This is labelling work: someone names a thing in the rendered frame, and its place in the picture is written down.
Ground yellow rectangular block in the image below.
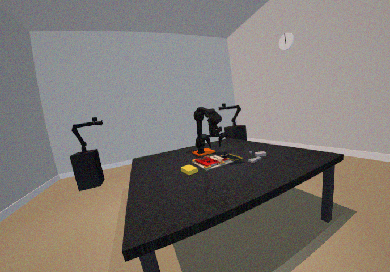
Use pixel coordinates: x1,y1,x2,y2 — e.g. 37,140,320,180
181,165,198,175

